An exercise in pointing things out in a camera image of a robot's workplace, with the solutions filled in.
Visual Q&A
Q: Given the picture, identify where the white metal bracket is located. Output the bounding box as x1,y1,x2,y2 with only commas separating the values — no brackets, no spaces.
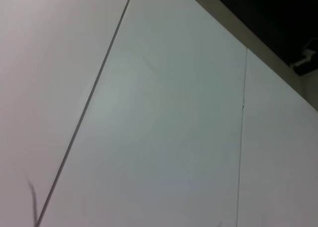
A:
289,37,318,76

